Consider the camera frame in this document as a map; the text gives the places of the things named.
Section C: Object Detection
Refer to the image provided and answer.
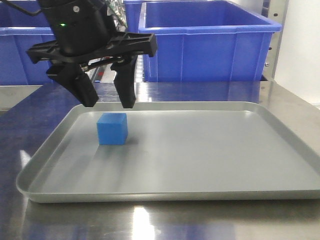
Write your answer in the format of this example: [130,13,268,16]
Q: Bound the blue bin rear centre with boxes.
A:
[123,0,148,33]

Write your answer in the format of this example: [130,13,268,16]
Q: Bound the blue plastic bin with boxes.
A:
[0,0,55,86]
[138,0,282,82]

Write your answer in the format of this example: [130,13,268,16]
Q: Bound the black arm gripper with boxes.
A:
[27,0,158,109]

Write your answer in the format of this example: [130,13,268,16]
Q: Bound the blue plastic bin left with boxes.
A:
[0,0,55,86]

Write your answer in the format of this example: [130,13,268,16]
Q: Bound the blue plastic bin right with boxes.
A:
[138,0,282,82]

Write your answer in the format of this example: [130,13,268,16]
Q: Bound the grey metal tray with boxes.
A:
[16,101,320,203]

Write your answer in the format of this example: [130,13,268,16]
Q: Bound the white roller conveyor track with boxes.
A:
[85,57,107,83]

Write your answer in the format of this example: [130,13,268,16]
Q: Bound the blue cube block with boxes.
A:
[96,112,128,145]

